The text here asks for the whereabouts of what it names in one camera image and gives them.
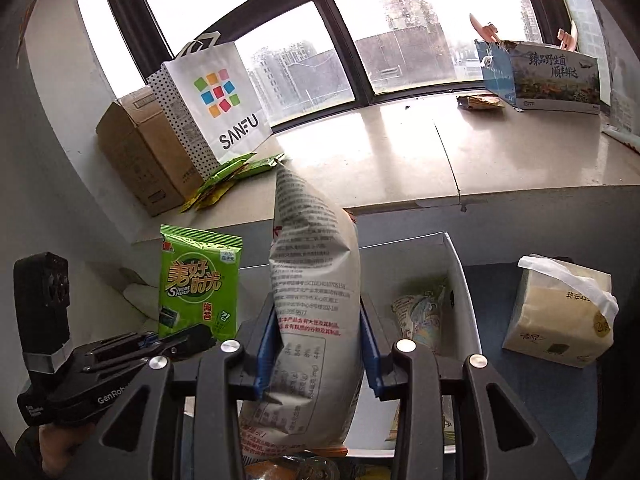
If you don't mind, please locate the beige tissue pack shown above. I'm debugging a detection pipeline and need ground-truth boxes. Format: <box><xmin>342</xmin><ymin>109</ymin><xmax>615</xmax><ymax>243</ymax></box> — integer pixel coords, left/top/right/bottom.
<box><xmin>501</xmin><ymin>253</ymin><xmax>619</xmax><ymax>369</ymax></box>

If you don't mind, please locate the brown cardboard box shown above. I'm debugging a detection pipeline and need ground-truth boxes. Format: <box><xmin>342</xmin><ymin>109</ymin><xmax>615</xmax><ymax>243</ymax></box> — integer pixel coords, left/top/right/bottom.
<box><xmin>94</xmin><ymin>85</ymin><xmax>207</xmax><ymax>219</ymax></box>

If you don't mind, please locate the green packet on windowsill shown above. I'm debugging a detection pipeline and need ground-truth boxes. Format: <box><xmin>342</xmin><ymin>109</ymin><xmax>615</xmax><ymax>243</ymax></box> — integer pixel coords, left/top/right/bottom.
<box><xmin>179</xmin><ymin>152</ymin><xmax>287</xmax><ymax>214</ymax></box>

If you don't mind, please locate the large white chips bag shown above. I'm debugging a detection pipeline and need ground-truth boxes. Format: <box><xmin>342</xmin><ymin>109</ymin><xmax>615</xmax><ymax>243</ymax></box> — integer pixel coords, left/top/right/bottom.
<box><xmin>238</xmin><ymin>157</ymin><xmax>367</xmax><ymax>467</ymax></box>

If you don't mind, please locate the printed landscape cardboard box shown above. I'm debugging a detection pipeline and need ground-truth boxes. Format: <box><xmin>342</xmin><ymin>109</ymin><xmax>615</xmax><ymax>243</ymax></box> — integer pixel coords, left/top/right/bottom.
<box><xmin>474</xmin><ymin>39</ymin><xmax>602</xmax><ymax>116</ymax></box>

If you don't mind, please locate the white storage box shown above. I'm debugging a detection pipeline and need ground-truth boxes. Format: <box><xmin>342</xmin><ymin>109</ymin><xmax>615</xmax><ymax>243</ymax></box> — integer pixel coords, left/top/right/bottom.
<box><xmin>239</xmin><ymin>231</ymin><xmax>485</xmax><ymax>458</ymax></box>

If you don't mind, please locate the blue mat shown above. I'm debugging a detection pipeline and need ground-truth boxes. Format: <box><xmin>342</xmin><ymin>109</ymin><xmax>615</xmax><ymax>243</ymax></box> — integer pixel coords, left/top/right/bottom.
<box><xmin>461</xmin><ymin>259</ymin><xmax>623</xmax><ymax>480</ymax></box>

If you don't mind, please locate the black window frame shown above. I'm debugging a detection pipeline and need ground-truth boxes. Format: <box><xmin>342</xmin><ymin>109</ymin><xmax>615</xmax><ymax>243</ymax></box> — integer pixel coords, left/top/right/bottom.
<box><xmin>95</xmin><ymin>0</ymin><xmax>568</xmax><ymax>128</ymax></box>

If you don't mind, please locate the green seaweed packet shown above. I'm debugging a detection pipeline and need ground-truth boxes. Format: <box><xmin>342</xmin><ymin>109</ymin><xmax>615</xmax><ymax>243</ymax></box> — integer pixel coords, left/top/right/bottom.
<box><xmin>157</xmin><ymin>224</ymin><xmax>245</xmax><ymax>344</ymax></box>

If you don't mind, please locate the pink hair clip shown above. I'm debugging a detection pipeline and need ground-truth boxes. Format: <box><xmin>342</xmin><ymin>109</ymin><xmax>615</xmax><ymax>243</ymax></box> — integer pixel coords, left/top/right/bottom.
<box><xmin>468</xmin><ymin>12</ymin><xmax>503</xmax><ymax>44</ymax></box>
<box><xmin>556</xmin><ymin>24</ymin><xmax>581</xmax><ymax>54</ymax></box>

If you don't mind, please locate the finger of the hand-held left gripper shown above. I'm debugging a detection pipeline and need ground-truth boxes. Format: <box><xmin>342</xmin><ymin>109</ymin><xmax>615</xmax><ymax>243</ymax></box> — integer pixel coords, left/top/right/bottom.
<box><xmin>124</xmin><ymin>330</ymin><xmax>162</xmax><ymax>350</ymax></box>
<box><xmin>149</xmin><ymin>323</ymin><xmax>219</xmax><ymax>362</ymax></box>

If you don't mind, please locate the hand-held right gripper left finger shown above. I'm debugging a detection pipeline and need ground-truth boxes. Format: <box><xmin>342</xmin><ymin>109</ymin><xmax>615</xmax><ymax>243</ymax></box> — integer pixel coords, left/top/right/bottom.
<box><xmin>97</xmin><ymin>292</ymin><xmax>280</xmax><ymax>480</ymax></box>

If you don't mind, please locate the pale illustrated snack packet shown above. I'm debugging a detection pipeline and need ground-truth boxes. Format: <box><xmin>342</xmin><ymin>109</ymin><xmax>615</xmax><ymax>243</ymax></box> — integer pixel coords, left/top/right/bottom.
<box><xmin>390</xmin><ymin>284</ymin><xmax>449</xmax><ymax>357</ymax></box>

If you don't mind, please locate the white paper shopping bag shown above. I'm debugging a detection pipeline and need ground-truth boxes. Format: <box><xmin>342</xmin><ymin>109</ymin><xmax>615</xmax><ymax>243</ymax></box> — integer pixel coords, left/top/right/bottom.
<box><xmin>146</xmin><ymin>31</ymin><xmax>274</xmax><ymax>182</ymax></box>

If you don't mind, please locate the person's left hand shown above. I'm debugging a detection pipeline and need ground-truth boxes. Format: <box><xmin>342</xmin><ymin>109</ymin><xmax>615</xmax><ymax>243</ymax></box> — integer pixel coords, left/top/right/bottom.
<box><xmin>38</xmin><ymin>421</ymin><xmax>100</xmax><ymax>479</ymax></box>

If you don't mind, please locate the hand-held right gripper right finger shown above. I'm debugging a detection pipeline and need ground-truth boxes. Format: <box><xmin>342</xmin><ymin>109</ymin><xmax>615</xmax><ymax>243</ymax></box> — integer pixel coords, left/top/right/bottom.
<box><xmin>359</xmin><ymin>292</ymin><xmax>577</xmax><ymax>480</ymax></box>

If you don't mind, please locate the flat brown snack packet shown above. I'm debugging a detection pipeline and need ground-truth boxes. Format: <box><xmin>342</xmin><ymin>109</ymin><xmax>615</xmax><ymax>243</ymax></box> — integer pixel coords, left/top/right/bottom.
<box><xmin>455</xmin><ymin>93</ymin><xmax>506</xmax><ymax>113</ymax></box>

